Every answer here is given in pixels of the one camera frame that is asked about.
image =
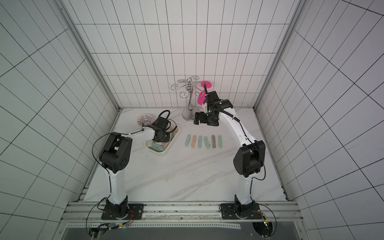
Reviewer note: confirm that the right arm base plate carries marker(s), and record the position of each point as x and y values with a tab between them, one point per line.
239	212

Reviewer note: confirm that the peach folding fruit knife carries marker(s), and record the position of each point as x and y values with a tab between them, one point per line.
193	144

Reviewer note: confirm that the mint folding fruit knife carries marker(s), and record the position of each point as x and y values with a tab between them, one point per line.
220	141
200	142
207	143
188	139

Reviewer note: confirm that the white plastic storage box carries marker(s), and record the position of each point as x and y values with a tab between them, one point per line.
162	148

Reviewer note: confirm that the pink plastic wine glass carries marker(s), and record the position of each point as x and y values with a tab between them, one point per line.
202	95

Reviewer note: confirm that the small patterned dish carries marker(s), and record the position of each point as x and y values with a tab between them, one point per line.
145	120

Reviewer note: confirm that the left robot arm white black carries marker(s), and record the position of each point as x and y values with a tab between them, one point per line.
116	152

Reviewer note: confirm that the chrome cup holder stand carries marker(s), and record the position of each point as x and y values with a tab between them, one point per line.
188	88

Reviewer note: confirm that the olive green folding fruit knife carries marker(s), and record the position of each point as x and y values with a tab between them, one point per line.
213	141

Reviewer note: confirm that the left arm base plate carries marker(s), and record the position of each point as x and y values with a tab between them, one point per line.
123	213

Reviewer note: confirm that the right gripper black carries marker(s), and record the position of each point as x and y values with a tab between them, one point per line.
208	99

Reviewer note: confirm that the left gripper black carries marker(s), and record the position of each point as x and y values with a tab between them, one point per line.
166	140

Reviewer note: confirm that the aluminium mounting rail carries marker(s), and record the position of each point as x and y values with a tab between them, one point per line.
153	212

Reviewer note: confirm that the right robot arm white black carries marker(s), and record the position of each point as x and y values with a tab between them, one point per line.
250	157

